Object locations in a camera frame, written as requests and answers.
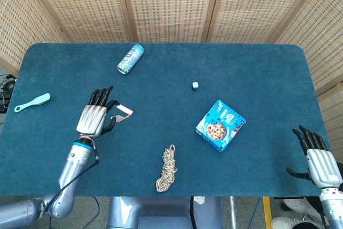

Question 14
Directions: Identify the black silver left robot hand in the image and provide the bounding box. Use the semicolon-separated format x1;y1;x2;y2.
76;86;121;139

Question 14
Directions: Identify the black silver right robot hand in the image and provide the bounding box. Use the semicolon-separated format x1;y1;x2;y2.
286;125;343;188

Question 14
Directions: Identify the white sneaker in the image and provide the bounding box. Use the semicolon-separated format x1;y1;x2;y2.
271;217;302;229
283;198;319;218

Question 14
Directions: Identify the woven bamboo screen panel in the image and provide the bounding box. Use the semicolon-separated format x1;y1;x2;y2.
275;0;343;94
317;84;343;165
23;0;138;43
119;0;223;43
0;0;66;71
206;0;329;43

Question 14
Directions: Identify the mint green brush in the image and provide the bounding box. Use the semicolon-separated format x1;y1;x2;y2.
14;92;51;113

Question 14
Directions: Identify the blue green drink can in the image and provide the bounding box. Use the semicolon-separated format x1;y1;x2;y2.
117;43;145;75

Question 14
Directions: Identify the dark teal table mat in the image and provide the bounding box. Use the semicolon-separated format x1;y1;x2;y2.
0;42;331;197

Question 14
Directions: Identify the metal table leg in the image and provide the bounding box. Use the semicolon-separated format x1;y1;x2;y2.
229;196;238;229

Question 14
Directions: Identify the blue cookie box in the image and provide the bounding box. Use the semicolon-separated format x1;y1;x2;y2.
194;100;247;152

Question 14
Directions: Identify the grey-blue robot torso base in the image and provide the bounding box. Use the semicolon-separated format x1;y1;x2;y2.
107;196;223;229

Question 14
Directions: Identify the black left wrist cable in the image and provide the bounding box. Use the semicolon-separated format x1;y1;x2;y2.
44;147;100;213

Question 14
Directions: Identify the black cable bundle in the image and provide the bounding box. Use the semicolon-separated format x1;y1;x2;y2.
0;74;18;114

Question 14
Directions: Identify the beige braided rope bundle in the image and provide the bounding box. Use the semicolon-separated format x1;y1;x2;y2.
155;144;178;193

